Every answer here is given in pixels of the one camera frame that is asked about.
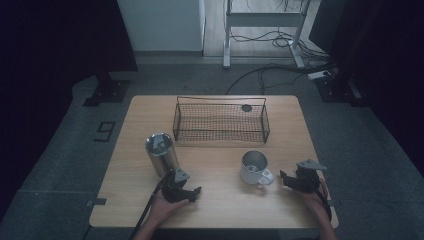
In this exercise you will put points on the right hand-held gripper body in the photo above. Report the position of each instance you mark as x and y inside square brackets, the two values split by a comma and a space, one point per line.
[308, 180]

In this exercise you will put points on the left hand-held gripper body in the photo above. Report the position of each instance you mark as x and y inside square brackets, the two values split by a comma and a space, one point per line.
[171, 188]

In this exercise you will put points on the steel tumbler with lid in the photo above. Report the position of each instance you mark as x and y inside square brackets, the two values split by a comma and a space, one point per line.
[161, 156]

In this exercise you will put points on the white mug with steel inside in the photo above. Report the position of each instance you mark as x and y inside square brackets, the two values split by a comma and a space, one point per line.
[253, 171]

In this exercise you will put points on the person's right hand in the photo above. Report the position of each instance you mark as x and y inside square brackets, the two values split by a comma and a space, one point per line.
[316, 201]

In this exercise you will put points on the person's left hand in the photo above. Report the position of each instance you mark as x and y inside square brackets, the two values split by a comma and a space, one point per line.
[161, 210]

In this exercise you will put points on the grey tape strip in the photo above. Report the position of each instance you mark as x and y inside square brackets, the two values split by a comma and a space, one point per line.
[98, 201]

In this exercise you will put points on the dark round table grommet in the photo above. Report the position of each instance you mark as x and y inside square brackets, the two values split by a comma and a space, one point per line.
[246, 107]

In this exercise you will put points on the black tape floor marking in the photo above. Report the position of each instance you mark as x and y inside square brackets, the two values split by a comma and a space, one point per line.
[106, 131]

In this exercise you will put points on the black stand base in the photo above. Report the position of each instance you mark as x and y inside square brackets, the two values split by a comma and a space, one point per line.
[336, 90]
[108, 91]

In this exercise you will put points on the white power strip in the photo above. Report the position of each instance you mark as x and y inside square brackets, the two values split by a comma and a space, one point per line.
[318, 75]

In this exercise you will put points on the black curtain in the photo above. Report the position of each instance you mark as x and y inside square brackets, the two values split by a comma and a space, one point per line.
[383, 66]
[50, 66]

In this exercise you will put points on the white cabinet panel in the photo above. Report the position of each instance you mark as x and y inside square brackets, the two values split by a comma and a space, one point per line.
[161, 25]

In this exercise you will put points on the white metal desk frame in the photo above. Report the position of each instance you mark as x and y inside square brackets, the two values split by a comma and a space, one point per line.
[263, 19]

